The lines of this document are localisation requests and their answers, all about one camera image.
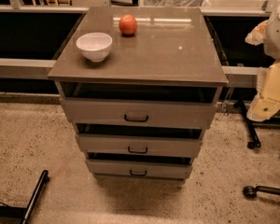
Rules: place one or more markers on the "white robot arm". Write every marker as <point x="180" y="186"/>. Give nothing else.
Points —
<point x="271" y="40"/>

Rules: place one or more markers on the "grey top drawer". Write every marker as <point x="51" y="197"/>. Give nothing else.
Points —
<point x="138" y="113"/>

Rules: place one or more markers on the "black stand leg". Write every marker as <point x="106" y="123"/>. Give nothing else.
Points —
<point x="254" y="142"/>
<point x="23" y="214"/>

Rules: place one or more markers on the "grey bottom drawer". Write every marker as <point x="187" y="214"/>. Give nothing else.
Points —
<point x="139" y="169"/>

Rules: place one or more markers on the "black stand leg left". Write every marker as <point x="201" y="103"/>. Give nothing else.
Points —
<point x="23" y="214"/>

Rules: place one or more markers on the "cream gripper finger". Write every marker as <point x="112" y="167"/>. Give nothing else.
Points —
<point x="256" y="36"/>

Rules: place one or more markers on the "red apple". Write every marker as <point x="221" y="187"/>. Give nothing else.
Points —
<point x="128" y="24"/>

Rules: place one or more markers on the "black caster leg right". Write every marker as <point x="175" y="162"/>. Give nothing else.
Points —
<point x="252" y="192"/>

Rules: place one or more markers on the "grey metal railing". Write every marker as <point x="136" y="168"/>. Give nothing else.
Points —
<point x="18" y="15"/>

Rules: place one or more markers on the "white bowl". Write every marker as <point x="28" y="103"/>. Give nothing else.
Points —
<point x="95" y="46"/>

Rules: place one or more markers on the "grey drawer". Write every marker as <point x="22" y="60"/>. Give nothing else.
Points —
<point x="138" y="113"/>
<point x="133" y="145"/>
<point x="139" y="169"/>

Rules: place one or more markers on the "grey middle drawer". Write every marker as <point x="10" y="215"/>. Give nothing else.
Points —
<point x="133" y="145"/>

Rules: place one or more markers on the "black stand leg behind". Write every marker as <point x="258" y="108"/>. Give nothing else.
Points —
<point x="254" y="142"/>

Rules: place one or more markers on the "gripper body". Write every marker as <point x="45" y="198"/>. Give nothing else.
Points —
<point x="278" y="37"/>

